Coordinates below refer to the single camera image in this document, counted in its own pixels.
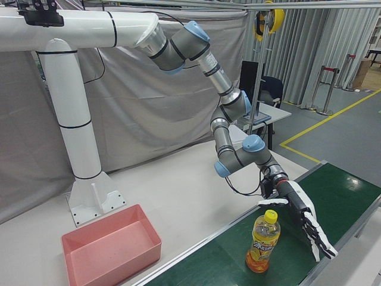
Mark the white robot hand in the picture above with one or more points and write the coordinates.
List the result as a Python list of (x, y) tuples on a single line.
[(303, 205)]

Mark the orange juice bottle yellow cap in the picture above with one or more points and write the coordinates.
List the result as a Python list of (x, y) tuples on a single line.
[(262, 244)]

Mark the UR5e robot arm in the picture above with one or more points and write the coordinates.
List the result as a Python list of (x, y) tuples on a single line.
[(220, 77)]

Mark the pink plastic basket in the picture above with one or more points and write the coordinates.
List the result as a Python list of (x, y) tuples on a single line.
[(98, 247)]

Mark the green conveyor belt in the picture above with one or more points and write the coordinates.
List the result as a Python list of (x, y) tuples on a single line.
[(327, 184)]

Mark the white office desk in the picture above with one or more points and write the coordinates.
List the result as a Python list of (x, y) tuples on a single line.
[(274, 113)]

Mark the grey laptop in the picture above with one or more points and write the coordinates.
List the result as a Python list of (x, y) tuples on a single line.
[(247, 122)]

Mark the metal stanchion red belt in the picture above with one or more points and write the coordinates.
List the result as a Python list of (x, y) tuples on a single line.
[(332, 92), (320, 89)]

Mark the dark blue office chair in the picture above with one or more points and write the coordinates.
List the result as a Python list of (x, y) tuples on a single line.
[(272, 88)]

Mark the black desk monitor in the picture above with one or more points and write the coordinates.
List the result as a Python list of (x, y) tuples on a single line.
[(248, 77)]

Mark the cardboard box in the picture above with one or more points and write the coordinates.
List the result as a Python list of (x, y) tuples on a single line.
[(363, 74)]

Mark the grey pleated partition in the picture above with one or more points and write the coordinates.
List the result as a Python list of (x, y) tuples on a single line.
[(300, 59)]

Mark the grey fabric curtain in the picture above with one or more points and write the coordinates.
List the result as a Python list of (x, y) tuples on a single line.
[(149, 113)]

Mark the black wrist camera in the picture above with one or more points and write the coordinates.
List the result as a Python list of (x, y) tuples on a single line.
[(266, 187)]

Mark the aluminium frame upright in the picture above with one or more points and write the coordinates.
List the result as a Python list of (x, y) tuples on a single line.
[(257, 74)]

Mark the aluminium frame beam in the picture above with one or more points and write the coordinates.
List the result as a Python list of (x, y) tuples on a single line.
[(208, 3)]

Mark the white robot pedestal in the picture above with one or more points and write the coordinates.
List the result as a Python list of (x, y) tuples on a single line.
[(74, 104)]

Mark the black head camera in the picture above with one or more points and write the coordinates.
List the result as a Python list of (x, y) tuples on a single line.
[(41, 18)]

